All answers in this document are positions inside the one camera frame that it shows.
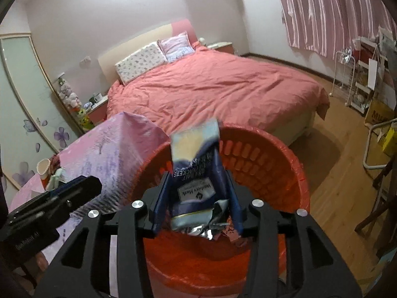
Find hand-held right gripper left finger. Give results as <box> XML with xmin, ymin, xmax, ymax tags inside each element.
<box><xmin>33</xmin><ymin>169</ymin><xmax>174</xmax><ymax>298</ymax></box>

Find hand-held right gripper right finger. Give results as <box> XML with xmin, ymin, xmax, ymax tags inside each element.
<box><xmin>223</xmin><ymin>168</ymin><xmax>363</xmax><ymax>298</ymax></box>

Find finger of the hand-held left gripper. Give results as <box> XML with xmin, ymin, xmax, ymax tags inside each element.
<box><xmin>8</xmin><ymin>175</ymin><xmax>103</xmax><ymax>228</ymax></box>

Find pink white paper cup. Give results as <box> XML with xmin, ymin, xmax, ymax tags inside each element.
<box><xmin>37</xmin><ymin>158</ymin><xmax>52</xmax><ymax>181</ymax></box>

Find red plastic laundry basket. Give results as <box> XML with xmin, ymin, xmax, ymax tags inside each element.
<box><xmin>126</xmin><ymin>124</ymin><xmax>311</xmax><ymax>289</ymax></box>

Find dark blue snack bag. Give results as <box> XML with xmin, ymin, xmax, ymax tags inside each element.
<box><xmin>169</xmin><ymin>118</ymin><xmax>245</xmax><ymax>241</ymax></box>

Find pink floral tablecloth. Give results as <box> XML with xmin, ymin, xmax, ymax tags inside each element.
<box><xmin>8</xmin><ymin>112</ymin><xmax>171</xmax><ymax>255</ymax></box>

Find yellow green plush toy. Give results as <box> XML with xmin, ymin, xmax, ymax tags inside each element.
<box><xmin>76</xmin><ymin>107</ymin><xmax>93</xmax><ymax>129</ymax></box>

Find pink nightstand with mugs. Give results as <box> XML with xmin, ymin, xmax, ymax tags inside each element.
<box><xmin>84</xmin><ymin>96</ymin><xmax>109</xmax><ymax>123</ymax></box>

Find hanging plush toys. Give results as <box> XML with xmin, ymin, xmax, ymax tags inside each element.
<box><xmin>57</xmin><ymin>77</ymin><xmax>82</xmax><ymax>111</ymax></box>

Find flower print wardrobe door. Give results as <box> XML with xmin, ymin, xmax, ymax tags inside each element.
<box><xmin>0</xmin><ymin>33</ymin><xmax>81</xmax><ymax>193</ymax></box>

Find bed with coral duvet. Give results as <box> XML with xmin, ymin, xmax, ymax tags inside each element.
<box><xmin>105</xmin><ymin>45</ymin><xmax>331</xmax><ymax>149</ymax></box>

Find white floral pillow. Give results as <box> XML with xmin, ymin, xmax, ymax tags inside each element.
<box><xmin>115</xmin><ymin>42</ymin><xmax>166</xmax><ymax>85</ymax></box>

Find dark wooden chair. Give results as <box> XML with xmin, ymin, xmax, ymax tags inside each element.
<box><xmin>355</xmin><ymin>158</ymin><xmax>397</xmax><ymax>258</ymax></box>

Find pink nightstand with books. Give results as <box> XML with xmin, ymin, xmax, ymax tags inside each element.
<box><xmin>207</xmin><ymin>41</ymin><xmax>234</xmax><ymax>55</ymax></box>

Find beige pink headboard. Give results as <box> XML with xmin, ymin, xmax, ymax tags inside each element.
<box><xmin>98</xmin><ymin>19</ymin><xmax>199</xmax><ymax>84</ymax></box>

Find pink striped pillow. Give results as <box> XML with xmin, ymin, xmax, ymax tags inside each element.
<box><xmin>158</xmin><ymin>31</ymin><xmax>195</xmax><ymax>63</ymax></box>

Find white storage cart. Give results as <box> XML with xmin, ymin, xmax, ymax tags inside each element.
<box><xmin>350</xmin><ymin>37</ymin><xmax>391</xmax><ymax>115</ymax></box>

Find brown paper bag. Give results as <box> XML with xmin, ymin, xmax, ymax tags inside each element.
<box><xmin>364</xmin><ymin>99</ymin><xmax>396</xmax><ymax>128</ymax></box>

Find white paper bag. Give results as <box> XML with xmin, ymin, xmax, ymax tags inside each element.
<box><xmin>367</xmin><ymin>59</ymin><xmax>385</xmax><ymax>89</ymax></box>

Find pink curtain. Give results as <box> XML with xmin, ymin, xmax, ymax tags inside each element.
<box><xmin>273</xmin><ymin>0</ymin><xmax>397</xmax><ymax>59</ymax></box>

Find white metal tube frame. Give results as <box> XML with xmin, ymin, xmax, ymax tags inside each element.
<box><xmin>363</xmin><ymin>118</ymin><xmax>397</xmax><ymax>171</ymax></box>

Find white wire rack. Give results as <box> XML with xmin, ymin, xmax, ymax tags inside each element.
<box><xmin>330</xmin><ymin>46</ymin><xmax>356</xmax><ymax>104</ymax></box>

